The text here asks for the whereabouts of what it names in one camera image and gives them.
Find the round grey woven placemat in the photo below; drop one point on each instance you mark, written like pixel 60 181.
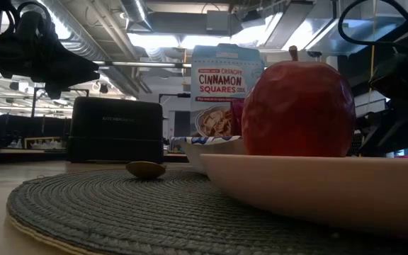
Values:
pixel 136 212

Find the wooden tray with bottles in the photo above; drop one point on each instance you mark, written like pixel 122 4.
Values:
pixel 41 143

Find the red apple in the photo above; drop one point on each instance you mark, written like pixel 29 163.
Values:
pixel 296 110

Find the black toaster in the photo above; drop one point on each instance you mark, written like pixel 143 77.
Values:
pixel 115 134

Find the cinnamon squares cereal box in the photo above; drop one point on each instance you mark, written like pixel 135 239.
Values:
pixel 221 81

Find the silver ceiling duct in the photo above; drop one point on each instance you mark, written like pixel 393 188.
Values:
pixel 80 32

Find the blue patterned white bowl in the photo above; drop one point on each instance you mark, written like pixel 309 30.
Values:
pixel 207 150

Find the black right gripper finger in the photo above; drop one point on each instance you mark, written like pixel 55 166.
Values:
pixel 395 131

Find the long ceiling light bar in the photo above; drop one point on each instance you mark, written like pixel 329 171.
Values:
pixel 144 64

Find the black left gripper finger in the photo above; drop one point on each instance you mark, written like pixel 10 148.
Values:
pixel 76 72
pixel 53 91

